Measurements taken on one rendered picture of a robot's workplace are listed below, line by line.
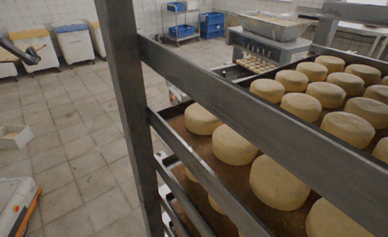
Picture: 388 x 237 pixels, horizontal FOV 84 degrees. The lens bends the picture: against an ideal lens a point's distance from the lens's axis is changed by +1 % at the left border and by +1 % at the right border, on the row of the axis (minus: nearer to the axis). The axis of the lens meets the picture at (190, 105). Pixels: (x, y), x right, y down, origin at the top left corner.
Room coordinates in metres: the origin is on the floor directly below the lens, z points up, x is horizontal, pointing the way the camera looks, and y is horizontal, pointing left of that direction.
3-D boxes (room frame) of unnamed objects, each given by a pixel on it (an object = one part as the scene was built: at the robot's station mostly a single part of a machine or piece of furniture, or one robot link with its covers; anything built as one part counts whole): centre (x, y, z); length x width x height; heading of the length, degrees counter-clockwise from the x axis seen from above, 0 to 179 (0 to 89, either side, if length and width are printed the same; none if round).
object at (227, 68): (2.02, -0.69, 0.87); 2.01 x 0.03 x 0.07; 118
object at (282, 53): (1.84, -0.65, 1.01); 0.72 x 0.33 x 0.34; 28
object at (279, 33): (1.84, -0.65, 1.25); 0.56 x 0.29 x 0.14; 28
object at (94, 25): (4.57, 1.77, 0.38); 0.64 x 0.54 x 0.77; 35
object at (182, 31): (5.60, 0.23, 0.29); 0.56 x 0.38 x 0.20; 135
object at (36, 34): (3.78, 2.80, 0.38); 0.64 x 0.54 x 0.77; 38
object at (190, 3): (5.73, 0.10, 0.90); 0.44 x 0.36 x 0.20; 46
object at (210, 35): (6.13, -0.57, 0.10); 0.60 x 0.40 x 0.20; 125
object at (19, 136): (1.80, 1.99, 0.08); 0.30 x 0.22 x 0.16; 84
